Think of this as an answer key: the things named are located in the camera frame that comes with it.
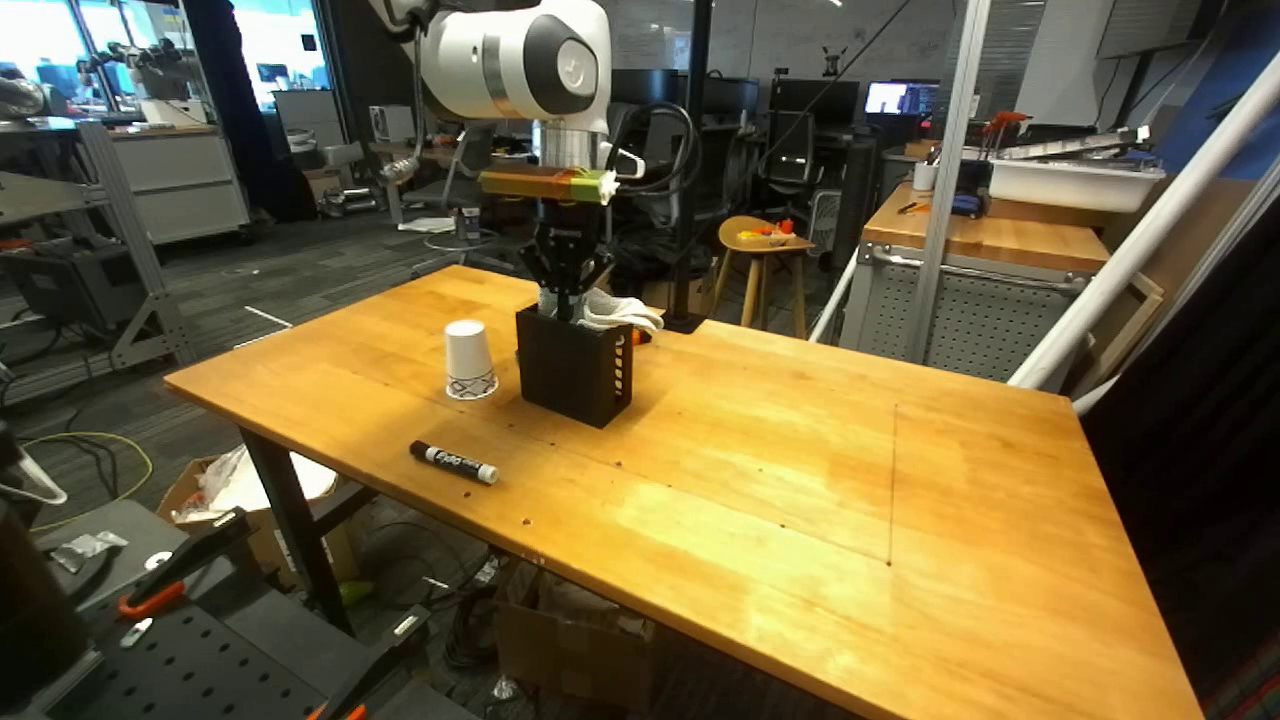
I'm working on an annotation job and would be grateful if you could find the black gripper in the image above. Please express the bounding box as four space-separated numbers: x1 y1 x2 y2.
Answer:
525 204 615 330

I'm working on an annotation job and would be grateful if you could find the black perforated box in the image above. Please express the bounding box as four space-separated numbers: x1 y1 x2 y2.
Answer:
513 300 641 432

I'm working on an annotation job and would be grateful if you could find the brown cardboard box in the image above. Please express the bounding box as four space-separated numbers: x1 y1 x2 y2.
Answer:
491 596 666 720

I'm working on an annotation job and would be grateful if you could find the white paper cup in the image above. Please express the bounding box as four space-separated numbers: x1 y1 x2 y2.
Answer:
441 317 503 403

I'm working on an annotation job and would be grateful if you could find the black marker pen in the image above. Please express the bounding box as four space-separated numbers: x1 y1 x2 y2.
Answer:
403 437 503 487

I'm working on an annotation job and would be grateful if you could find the round wooden stool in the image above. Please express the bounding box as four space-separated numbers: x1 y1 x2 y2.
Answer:
712 213 815 335

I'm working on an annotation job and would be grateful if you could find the small red yellow object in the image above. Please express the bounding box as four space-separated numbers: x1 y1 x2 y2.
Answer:
732 217 803 250

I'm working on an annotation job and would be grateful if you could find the black vertical pole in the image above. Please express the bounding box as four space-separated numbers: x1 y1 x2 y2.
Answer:
674 0 721 334

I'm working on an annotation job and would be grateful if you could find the short white slanted pole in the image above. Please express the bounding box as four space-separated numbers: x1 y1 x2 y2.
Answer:
808 243 866 347

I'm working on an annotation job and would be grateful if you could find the black table leg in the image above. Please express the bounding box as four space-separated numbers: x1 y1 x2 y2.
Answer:
235 432 362 642

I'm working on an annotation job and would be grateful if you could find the white plastic bag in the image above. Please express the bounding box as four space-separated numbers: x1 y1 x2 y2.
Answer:
157 446 343 533

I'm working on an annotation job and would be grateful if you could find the computer monitor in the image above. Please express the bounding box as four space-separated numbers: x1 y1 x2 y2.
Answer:
859 76 944 119

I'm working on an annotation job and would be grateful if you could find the tall white upright pole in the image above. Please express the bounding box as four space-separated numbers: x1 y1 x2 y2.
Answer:
904 0 996 364

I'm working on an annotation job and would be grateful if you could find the white cabinet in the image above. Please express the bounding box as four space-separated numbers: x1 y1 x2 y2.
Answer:
113 123 255 253

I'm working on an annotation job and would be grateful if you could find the wooden top workbench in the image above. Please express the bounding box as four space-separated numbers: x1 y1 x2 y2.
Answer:
838 182 1117 384

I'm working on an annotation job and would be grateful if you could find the grey metal shelf unit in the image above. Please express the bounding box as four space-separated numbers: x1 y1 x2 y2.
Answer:
0 117 183 403

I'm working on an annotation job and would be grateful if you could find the white plastic bin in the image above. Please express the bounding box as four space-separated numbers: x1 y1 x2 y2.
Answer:
983 147 1167 217

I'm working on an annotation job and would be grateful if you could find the black perforated plate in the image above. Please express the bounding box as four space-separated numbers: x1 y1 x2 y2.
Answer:
53 604 336 720

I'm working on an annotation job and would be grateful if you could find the long white slanted pole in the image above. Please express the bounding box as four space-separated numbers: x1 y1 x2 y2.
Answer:
1008 54 1280 391

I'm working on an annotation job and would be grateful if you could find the yellow cable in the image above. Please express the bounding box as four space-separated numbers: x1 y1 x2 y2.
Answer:
25 432 160 506

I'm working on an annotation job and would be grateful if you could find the orange handled clamp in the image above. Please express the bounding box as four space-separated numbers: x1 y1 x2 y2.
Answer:
116 514 252 624

